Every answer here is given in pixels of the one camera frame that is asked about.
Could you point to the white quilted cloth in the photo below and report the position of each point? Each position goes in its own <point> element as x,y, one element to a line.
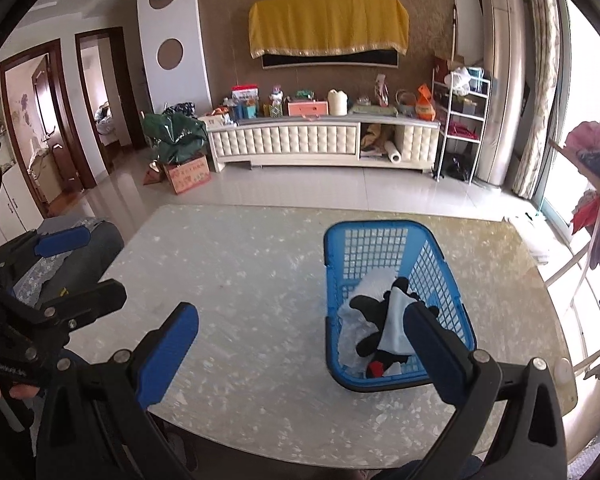
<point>352,332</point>

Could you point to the green flat box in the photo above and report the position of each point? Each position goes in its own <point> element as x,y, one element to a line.
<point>372,110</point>

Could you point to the white plastic bag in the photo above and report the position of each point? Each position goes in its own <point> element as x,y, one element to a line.
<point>457,80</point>

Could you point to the yellow fringed cloth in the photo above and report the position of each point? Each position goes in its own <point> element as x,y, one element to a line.
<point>330,22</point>

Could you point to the person's left hand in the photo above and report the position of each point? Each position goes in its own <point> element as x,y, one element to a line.
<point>22,391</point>

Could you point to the pink clothes pile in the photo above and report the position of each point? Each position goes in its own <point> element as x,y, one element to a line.
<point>597,132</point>

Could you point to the black television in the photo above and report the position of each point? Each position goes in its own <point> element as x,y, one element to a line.
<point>330,60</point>

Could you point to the white tufted TV cabinet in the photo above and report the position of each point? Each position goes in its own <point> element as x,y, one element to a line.
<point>285,140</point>

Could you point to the woven basket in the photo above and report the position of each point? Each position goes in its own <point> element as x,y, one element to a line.
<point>404,100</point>

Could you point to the paper towel roll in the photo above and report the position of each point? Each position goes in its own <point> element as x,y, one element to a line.
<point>393,152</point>

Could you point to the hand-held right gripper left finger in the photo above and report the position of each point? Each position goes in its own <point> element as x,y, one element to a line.
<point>167,355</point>

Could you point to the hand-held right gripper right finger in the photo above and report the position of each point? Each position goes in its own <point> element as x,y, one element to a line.
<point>422,350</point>

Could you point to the grey chair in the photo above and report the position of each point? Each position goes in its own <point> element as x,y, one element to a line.
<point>100,245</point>

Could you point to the cardboard box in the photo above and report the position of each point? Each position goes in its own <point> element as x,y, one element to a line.
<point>187,176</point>

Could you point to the orange bag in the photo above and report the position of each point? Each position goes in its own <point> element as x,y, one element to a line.
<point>425,107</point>

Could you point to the standing air conditioner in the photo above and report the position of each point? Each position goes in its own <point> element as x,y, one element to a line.
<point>502,85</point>

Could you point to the black bag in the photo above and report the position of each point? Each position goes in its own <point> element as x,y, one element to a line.
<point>457,167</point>

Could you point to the black plush toy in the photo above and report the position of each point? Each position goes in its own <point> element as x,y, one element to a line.
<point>375,305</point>

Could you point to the red hanging clothes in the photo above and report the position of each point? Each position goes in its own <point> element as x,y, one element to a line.
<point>587,215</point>

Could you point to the clothes drying rack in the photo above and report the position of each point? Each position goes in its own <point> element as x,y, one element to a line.
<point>580,162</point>

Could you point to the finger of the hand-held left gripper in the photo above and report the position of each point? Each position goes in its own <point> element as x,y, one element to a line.
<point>100,295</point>
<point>62,241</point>

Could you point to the red and white box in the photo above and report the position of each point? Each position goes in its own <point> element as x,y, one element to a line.
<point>245,94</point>

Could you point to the blue plastic basket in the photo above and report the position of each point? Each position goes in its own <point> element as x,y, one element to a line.
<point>365,245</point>

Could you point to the glass sliding door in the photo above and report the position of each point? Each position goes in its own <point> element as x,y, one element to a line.
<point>585,85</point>

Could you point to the patterned curtain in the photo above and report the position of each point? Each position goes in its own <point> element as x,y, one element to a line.
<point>542,85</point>

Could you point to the cream plastic jug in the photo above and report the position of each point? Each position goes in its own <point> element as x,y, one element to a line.
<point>338,102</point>

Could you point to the brown door frame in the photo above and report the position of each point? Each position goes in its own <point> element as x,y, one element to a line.
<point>131,90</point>
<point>75,120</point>

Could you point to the pink drawer box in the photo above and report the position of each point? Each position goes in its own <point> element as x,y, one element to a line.
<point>307,108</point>

